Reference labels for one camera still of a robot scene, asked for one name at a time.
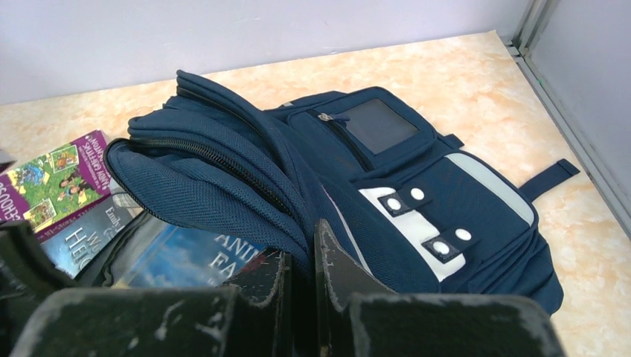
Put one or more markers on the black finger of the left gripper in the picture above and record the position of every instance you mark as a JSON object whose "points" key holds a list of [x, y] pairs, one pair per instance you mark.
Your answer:
{"points": [[28, 277]]}

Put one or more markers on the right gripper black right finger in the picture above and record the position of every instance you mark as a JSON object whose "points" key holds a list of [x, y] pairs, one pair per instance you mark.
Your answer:
{"points": [[359, 316]]}

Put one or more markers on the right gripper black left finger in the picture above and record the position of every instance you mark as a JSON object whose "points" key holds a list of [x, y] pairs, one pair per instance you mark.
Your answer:
{"points": [[249, 315]]}

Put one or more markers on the dark blue book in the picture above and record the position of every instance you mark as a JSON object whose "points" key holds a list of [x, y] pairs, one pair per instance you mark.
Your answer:
{"points": [[72, 248]]}

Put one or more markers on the blue yellow landscape book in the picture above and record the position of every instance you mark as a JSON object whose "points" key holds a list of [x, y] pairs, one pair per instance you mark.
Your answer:
{"points": [[183, 257]]}

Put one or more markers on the navy blue backpack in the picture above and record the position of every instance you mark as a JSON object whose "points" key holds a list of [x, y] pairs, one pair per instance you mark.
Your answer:
{"points": [[408, 204]]}

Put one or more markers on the purple picture book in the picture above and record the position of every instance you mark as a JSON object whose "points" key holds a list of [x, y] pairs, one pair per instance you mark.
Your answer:
{"points": [[55, 189]]}

